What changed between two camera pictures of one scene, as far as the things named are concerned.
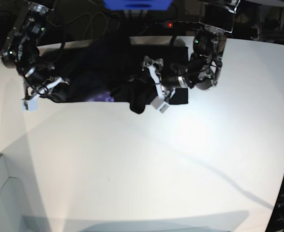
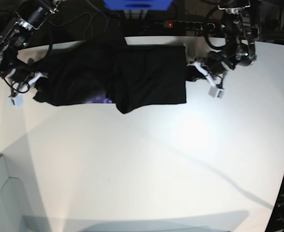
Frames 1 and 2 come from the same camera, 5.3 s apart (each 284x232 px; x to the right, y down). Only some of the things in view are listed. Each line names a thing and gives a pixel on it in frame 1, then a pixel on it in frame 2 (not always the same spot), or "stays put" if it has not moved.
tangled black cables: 100,23 stays put
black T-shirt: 114,73 stays put
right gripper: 154,66 -> 214,65
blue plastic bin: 137,5 stays put
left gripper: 33,92 -> 21,81
